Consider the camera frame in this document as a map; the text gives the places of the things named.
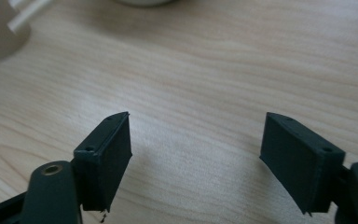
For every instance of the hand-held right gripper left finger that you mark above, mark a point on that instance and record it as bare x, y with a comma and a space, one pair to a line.
105, 161

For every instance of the light wooden chopstick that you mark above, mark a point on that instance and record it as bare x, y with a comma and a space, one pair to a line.
28, 14

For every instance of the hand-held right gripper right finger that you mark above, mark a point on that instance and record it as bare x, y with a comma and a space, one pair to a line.
295, 161

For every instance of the white bowl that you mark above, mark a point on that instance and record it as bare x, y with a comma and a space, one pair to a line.
143, 2

